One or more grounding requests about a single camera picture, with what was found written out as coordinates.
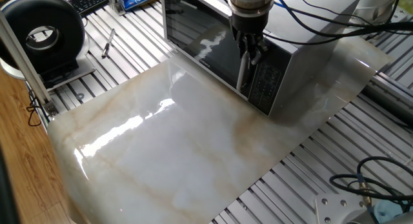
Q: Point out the black panel edge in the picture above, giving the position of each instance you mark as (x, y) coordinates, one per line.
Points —
(4, 198)

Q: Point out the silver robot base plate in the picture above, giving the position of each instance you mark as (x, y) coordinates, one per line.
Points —
(335, 211)

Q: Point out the marble pattern table mat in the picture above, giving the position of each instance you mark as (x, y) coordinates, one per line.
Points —
(180, 153)

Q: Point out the silver black pen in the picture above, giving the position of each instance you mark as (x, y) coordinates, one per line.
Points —
(108, 43)

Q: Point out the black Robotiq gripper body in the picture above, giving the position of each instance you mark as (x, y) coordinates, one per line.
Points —
(250, 24)

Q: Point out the short aluminium post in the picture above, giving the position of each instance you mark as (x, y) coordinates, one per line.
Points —
(115, 3)

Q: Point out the white round metal cylinder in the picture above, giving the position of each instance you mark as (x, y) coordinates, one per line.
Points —
(374, 1)

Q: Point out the black keyboard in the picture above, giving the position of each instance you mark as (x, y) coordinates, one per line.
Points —
(88, 1)

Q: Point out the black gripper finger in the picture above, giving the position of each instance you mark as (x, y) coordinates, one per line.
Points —
(244, 44)
(258, 46)

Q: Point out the silver corner bracket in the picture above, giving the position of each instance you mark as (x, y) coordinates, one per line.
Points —
(51, 108)

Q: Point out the aluminium frame post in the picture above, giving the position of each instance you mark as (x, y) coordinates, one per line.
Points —
(22, 57)

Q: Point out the grey aluminium profile beam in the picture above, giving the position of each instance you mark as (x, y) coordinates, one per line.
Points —
(387, 95)

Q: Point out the black glass microwave door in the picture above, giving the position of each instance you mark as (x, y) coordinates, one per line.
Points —
(193, 30)

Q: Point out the silver microwave oven body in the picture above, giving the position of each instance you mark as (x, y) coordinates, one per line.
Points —
(300, 75)

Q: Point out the small metal washer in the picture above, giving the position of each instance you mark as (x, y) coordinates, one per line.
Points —
(78, 95)

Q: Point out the silver stand base plate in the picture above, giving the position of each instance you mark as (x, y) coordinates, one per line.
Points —
(85, 70)

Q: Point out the silver UR5 robot arm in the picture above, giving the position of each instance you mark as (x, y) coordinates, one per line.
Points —
(250, 1)

